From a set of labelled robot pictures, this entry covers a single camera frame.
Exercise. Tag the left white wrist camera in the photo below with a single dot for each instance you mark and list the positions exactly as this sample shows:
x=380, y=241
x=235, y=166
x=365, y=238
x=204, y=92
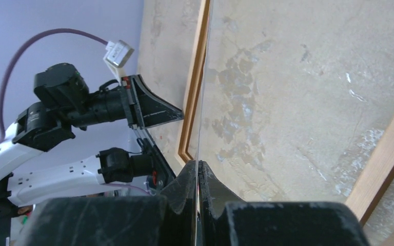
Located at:
x=117, y=54

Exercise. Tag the wooden picture frame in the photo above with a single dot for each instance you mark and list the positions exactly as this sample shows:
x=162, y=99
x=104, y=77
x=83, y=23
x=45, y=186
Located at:
x=197, y=85

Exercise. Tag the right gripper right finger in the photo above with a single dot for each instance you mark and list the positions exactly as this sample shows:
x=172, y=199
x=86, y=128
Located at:
x=229, y=220

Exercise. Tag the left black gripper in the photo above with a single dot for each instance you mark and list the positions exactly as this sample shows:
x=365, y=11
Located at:
x=132, y=101

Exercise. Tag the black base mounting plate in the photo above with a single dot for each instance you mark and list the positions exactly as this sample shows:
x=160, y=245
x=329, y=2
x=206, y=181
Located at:
x=145, y=171

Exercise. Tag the clear glass pane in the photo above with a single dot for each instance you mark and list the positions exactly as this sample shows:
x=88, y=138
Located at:
x=285, y=102

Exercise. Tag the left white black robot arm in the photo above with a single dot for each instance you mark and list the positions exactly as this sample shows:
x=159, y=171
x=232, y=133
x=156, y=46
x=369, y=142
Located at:
x=65, y=102

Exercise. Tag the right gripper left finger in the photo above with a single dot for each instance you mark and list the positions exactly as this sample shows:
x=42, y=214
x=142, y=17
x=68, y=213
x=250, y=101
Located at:
x=167, y=218

